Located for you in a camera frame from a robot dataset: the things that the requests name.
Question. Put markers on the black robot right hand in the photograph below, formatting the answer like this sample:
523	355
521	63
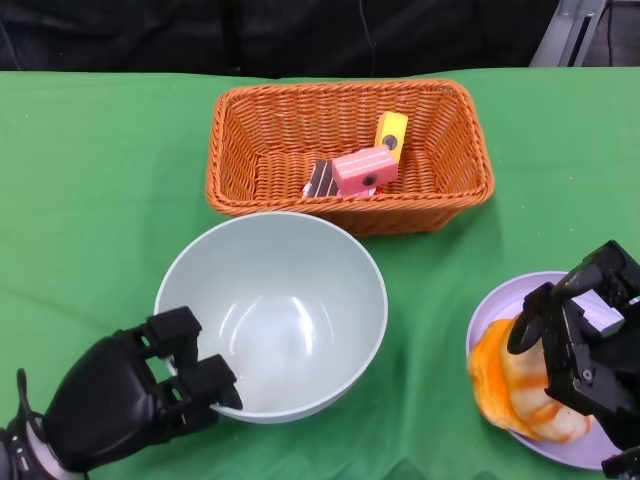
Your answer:
615	370

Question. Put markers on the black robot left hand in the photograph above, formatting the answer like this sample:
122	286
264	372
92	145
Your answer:
110	395

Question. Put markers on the orange striped bread roll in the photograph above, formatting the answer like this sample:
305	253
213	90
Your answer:
485	375

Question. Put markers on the grey round bowl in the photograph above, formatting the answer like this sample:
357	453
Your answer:
280	310

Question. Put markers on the yellow cake block black dot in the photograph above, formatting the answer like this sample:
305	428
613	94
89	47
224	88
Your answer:
392	127

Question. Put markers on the pale lavender plate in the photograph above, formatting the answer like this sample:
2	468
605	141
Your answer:
505	295

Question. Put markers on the chocolate layered cake slice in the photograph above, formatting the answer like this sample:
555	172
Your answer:
322	181

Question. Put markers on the pink layered cake slice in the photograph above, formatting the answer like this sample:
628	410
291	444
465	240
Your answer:
365	191

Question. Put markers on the orange wicker basket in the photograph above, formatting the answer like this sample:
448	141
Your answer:
280	130

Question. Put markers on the pink cake block black dot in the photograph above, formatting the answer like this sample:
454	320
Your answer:
360	167

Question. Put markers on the green tablecloth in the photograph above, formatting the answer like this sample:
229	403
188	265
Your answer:
100	175

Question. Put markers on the black backdrop cloth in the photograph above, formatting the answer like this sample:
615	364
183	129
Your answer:
150	35

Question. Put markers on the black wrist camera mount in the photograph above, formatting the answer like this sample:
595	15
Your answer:
622	465

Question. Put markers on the grey metal frame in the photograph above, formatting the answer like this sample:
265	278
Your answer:
565	35

